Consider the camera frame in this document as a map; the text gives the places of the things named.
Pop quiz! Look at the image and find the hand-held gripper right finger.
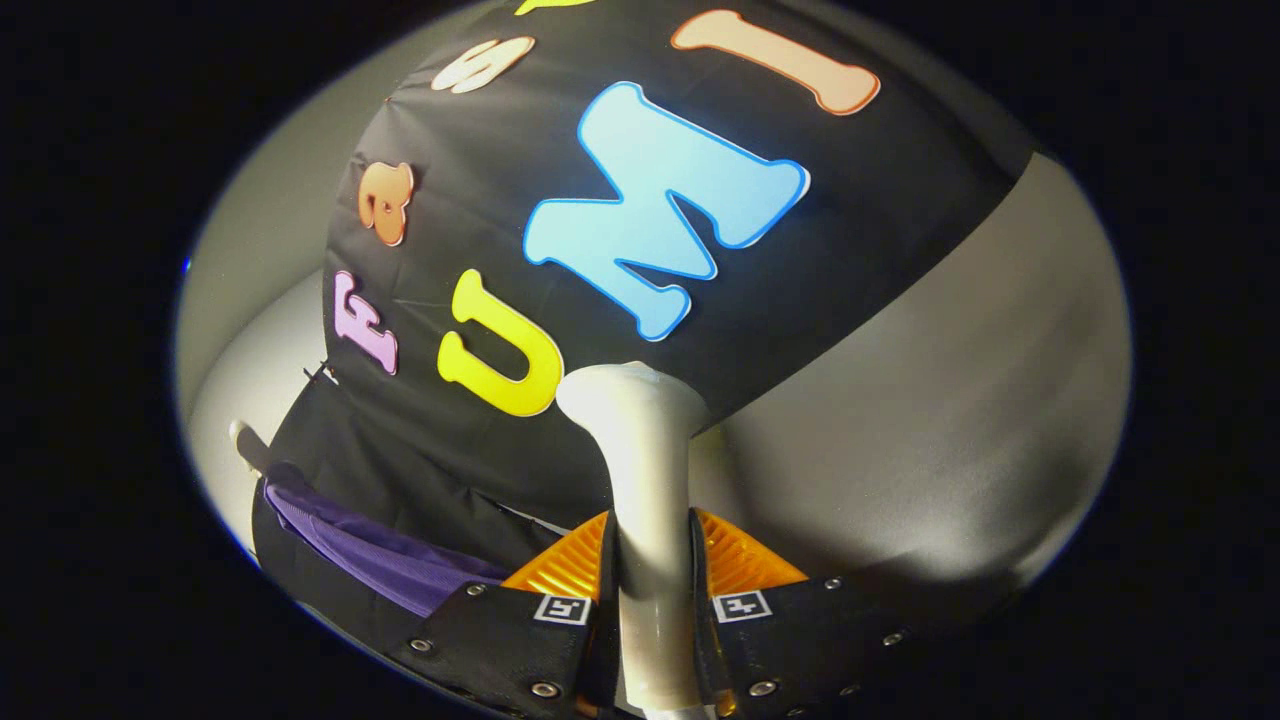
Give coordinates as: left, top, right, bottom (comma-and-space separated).
688, 508, 931, 720

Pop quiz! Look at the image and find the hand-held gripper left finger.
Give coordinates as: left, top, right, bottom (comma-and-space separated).
395, 510, 621, 720

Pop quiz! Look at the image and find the purple corduroy jacket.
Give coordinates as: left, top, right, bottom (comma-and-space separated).
262, 462, 511, 618

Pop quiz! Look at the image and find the white garment steamer head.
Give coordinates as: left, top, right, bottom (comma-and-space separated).
555, 362, 713, 716

